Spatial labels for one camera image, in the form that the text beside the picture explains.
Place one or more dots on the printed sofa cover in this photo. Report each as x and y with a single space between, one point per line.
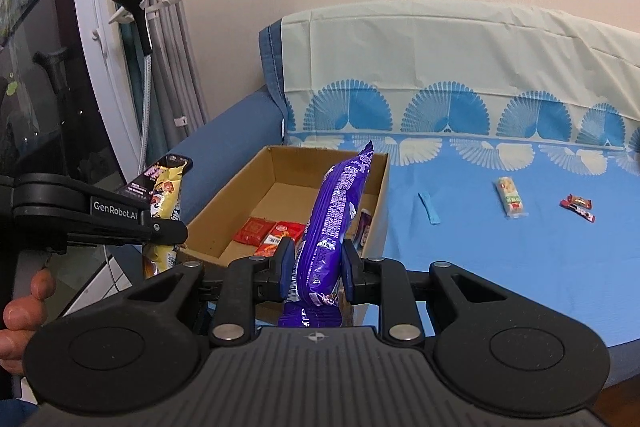
500 57

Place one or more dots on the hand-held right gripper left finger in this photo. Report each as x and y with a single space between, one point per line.
286 269

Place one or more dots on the person's left hand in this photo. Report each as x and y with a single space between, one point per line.
22 317

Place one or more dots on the black garment steamer head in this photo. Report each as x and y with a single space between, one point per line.
142 22

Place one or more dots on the small red candy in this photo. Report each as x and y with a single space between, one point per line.
581 213
580 202

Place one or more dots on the purple snack packet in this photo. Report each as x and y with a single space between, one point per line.
327 227

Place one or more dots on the brown cardboard box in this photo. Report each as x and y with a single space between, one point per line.
290 202

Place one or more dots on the clear green label snack packet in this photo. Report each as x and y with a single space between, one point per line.
511 198

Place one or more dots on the grey curtain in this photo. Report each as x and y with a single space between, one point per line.
170 72

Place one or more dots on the blue sofa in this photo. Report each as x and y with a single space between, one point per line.
235 127

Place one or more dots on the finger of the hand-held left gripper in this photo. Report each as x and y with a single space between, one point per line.
170 233

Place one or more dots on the white curtain clip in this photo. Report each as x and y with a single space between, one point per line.
180 122

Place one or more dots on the red white snack packet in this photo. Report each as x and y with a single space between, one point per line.
277 237

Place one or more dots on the white door frame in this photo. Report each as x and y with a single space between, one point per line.
95 7

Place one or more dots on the yellow snack packet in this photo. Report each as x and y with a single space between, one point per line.
167 194

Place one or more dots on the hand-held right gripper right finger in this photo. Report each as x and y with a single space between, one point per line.
347 272

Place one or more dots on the light blue strip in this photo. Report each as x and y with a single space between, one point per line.
430 209

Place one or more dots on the black smartphone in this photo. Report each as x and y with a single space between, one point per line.
141 182

